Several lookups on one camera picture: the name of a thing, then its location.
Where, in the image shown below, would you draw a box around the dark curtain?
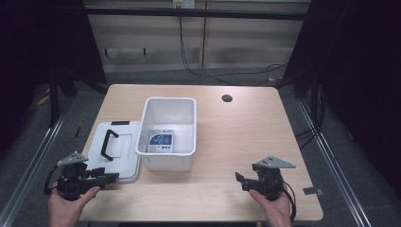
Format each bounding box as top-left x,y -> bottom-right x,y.
282,0 -> 401,200
0,0 -> 108,159

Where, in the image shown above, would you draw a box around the blue and white small box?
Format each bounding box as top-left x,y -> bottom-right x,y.
147,129 -> 175,154

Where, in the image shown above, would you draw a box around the black metal stand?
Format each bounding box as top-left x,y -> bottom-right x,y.
272,67 -> 321,122
46,70 -> 110,129

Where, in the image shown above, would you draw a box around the black wall cable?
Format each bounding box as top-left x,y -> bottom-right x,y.
178,16 -> 288,87

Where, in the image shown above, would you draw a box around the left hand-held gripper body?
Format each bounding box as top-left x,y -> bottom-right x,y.
56,150 -> 99,201

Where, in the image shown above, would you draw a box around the white plastic storage box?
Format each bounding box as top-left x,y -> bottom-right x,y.
134,96 -> 198,172

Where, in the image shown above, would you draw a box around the person's right hand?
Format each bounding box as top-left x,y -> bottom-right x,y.
248,188 -> 293,227

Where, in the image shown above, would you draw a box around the black floor cables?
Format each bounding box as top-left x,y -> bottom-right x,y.
294,84 -> 326,151

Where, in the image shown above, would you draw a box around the black horizontal metal bar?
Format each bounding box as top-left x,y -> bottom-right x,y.
84,7 -> 308,22

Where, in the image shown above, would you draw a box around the person's left hand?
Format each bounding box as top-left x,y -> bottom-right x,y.
47,185 -> 101,227

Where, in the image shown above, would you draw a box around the white wall outlet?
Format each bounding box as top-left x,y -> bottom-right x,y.
171,0 -> 196,9

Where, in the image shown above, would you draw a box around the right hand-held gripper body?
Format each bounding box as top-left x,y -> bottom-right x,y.
251,155 -> 297,201

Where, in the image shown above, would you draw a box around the yellow tape strip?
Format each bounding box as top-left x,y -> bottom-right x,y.
35,88 -> 51,107

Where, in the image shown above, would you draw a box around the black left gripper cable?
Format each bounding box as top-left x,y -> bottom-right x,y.
44,164 -> 61,195

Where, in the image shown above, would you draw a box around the metal floor rail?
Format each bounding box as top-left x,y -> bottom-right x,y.
297,99 -> 375,227
0,103 -> 75,227

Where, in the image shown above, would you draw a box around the white lid with black handle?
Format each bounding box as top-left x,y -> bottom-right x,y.
85,120 -> 142,184

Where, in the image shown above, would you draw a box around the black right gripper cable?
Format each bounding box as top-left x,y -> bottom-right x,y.
281,180 -> 298,222

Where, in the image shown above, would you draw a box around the grey tape piece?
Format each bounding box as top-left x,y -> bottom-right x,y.
303,186 -> 324,197

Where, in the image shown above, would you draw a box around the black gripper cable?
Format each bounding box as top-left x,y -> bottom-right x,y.
44,164 -> 61,195
281,180 -> 298,222

